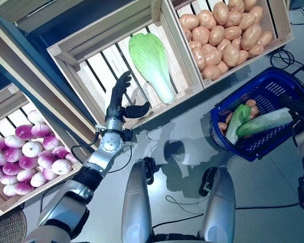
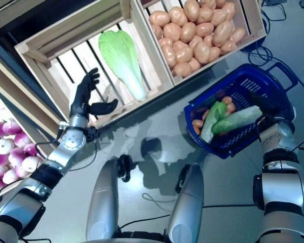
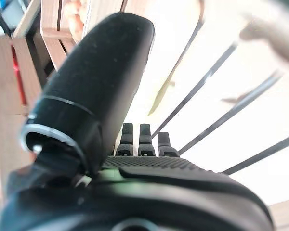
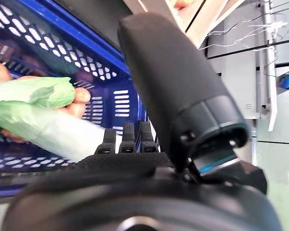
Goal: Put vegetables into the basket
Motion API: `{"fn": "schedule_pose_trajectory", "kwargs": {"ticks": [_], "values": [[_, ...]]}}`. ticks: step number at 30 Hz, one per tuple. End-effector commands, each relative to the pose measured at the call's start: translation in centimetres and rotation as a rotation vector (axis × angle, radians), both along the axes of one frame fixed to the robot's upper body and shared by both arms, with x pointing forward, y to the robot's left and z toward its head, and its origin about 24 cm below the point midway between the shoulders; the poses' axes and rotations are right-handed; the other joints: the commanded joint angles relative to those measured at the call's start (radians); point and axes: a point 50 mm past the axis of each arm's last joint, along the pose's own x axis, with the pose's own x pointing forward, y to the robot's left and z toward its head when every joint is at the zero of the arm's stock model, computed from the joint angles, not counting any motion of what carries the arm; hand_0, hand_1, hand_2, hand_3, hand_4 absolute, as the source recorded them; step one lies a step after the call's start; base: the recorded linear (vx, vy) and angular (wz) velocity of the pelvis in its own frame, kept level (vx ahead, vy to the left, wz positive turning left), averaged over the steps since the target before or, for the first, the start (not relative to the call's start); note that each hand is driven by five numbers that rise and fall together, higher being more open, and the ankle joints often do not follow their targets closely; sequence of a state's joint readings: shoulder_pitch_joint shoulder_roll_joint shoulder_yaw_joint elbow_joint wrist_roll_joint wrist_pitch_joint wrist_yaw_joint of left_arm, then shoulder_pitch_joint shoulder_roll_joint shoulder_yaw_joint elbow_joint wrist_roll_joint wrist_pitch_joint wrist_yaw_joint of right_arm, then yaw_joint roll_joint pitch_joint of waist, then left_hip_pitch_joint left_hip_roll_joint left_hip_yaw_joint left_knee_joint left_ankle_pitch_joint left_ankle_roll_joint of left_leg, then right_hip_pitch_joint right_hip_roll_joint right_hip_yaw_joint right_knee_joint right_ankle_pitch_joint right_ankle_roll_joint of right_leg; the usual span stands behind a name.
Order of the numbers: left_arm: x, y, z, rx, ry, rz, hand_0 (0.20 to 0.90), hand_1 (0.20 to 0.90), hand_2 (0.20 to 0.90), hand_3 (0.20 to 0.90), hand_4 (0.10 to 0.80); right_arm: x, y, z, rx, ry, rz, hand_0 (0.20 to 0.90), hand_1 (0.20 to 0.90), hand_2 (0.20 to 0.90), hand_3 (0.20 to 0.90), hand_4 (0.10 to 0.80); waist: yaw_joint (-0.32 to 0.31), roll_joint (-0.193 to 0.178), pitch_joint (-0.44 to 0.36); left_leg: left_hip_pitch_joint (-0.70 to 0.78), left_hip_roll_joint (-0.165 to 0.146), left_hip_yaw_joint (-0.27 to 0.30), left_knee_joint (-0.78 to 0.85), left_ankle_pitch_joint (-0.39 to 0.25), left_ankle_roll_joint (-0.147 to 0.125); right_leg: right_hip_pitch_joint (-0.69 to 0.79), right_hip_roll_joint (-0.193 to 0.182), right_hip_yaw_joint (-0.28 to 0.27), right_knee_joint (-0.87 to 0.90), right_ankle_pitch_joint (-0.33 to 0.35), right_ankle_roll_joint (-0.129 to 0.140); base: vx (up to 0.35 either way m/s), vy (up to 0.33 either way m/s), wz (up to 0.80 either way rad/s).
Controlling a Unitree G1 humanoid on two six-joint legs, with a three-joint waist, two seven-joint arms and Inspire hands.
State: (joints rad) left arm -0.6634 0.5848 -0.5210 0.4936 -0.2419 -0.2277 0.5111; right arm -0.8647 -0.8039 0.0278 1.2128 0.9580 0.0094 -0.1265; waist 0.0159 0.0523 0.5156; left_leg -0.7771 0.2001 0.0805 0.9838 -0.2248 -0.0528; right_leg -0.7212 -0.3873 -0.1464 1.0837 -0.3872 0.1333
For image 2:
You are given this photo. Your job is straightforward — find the silver right robot leg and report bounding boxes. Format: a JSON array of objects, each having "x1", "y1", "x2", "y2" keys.
[{"x1": 166, "y1": 164, "x2": 205, "y2": 241}]

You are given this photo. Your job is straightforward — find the wooden display shelf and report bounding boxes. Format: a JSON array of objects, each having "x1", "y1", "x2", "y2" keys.
[{"x1": 0, "y1": 0, "x2": 269, "y2": 142}]

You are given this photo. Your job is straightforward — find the long black floor cable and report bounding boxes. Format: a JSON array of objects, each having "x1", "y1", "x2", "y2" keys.
[{"x1": 243, "y1": 37, "x2": 304, "y2": 102}]

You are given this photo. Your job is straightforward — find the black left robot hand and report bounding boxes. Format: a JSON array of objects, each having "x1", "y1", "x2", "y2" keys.
[{"x1": 70, "y1": 67, "x2": 119, "y2": 119}]

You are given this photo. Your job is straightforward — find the green napa cabbage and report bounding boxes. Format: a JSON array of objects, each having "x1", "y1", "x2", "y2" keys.
[
  {"x1": 200, "y1": 101, "x2": 229, "y2": 144},
  {"x1": 210, "y1": 105, "x2": 263, "y2": 135},
  {"x1": 98, "y1": 29, "x2": 148, "y2": 102}
]

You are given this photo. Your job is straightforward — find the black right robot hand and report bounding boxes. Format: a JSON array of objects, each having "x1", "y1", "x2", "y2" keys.
[{"x1": 248, "y1": 90, "x2": 294, "y2": 119}]

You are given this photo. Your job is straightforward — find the silver left robot leg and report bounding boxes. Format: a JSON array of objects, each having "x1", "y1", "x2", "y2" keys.
[{"x1": 86, "y1": 154, "x2": 132, "y2": 241}]

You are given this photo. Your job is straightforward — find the silver robot leg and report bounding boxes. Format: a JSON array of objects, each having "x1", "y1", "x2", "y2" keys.
[
  {"x1": 166, "y1": 164, "x2": 205, "y2": 241},
  {"x1": 86, "y1": 154, "x2": 132, "y2": 241}
]

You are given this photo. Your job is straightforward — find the dark purple eggplant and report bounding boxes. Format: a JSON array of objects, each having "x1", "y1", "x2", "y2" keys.
[{"x1": 191, "y1": 106, "x2": 210, "y2": 116}]

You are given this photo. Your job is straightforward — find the blue plastic shopping basket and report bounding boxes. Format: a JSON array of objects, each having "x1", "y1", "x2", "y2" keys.
[{"x1": 183, "y1": 62, "x2": 299, "y2": 160}]

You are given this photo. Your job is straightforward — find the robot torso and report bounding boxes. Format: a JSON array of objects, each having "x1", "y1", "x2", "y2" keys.
[{"x1": 111, "y1": 229, "x2": 173, "y2": 243}]

